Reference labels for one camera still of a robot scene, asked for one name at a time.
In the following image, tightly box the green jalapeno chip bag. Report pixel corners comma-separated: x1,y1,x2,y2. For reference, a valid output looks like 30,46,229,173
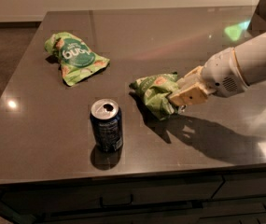
129,72,179,120

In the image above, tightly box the dark cabinet drawer front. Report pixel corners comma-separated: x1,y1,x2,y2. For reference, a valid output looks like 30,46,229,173
1,176,222,214

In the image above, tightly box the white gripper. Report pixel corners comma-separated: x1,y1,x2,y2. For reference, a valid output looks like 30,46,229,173
168,48,248,106

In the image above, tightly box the blue pepsi can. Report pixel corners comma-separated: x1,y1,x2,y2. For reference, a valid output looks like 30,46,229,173
90,99,123,152

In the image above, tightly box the dark drawer handle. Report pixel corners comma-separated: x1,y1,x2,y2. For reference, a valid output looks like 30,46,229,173
100,194,133,208

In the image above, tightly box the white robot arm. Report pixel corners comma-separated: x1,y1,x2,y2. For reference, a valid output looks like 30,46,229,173
168,33,266,106

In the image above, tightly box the large green snack bag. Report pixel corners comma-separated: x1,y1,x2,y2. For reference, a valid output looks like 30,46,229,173
44,32,110,87

